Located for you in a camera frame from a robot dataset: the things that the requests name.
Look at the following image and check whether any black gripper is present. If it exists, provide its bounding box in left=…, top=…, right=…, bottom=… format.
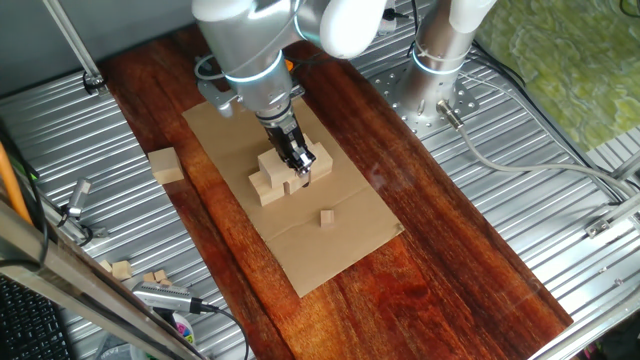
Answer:
left=262, top=115, right=318, bottom=178

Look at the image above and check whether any brown cardboard sheet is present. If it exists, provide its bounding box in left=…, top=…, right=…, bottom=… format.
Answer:
left=181, top=97, right=405, bottom=299

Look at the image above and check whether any silver robot mounting plate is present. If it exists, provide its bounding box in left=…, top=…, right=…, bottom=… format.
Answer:
left=369, top=59, right=481, bottom=141

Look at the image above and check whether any reddish wood grain board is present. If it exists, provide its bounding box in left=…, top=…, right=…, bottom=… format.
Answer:
left=97, top=4, right=575, bottom=360

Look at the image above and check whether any aluminium stand pole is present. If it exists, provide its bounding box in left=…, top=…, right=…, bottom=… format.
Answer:
left=42, top=0, right=109, bottom=96

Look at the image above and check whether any orange tube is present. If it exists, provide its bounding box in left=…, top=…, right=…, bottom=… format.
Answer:
left=0, top=139, right=32, bottom=226

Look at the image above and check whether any aluminium profile bar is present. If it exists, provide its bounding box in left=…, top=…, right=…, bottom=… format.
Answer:
left=527, top=287, right=640, bottom=360
left=583, top=149, right=640, bottom=240

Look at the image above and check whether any black keyboard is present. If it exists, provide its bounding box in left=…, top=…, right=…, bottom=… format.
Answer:
left=0, top=274, right=74, bottom=360

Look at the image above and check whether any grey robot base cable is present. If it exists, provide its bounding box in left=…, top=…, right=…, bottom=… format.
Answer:
left=435, top=98, right=640, bottom=201

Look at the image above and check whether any black camera cable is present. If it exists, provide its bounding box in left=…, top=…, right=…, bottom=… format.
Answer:
left=197, top=299, right=251, bottom=360

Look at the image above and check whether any silver camera with cable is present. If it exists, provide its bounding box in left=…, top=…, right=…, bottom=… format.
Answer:
left=131, top=280, right=204, bottom=315

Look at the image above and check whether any metal camera stand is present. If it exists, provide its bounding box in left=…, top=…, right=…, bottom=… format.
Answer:
left=42, top=197, right=109, bottom=241

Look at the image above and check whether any silver camera on stand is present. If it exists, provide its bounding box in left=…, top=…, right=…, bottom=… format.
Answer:
left=65, top=177, right=94, bottom=220

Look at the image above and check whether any metal frame bar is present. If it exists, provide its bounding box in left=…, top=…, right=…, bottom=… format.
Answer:
left=0, top=194, right=206, bottom=360

